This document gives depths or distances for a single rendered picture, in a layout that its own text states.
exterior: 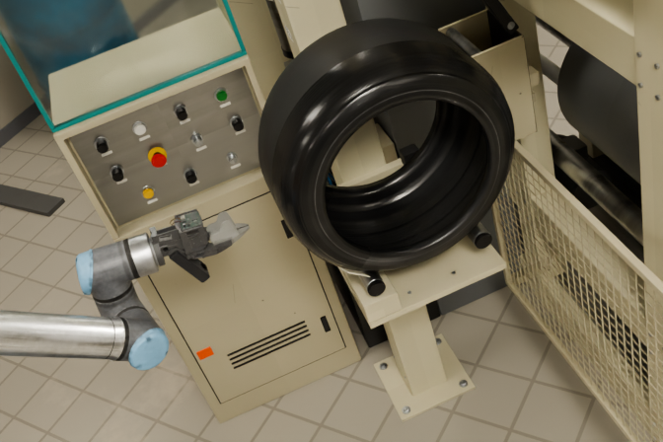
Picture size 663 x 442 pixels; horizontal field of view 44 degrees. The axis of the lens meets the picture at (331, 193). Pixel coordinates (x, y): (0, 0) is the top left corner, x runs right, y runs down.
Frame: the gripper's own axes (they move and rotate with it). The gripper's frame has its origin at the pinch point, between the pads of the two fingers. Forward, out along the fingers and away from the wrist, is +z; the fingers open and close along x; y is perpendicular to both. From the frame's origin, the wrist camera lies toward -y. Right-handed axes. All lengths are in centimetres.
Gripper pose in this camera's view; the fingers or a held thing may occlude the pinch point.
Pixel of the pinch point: (244, 230)
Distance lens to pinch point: 186.1
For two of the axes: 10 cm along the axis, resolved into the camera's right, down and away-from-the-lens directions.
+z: 9.4, -3.0, 1.7
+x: -3.1, -5.2, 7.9
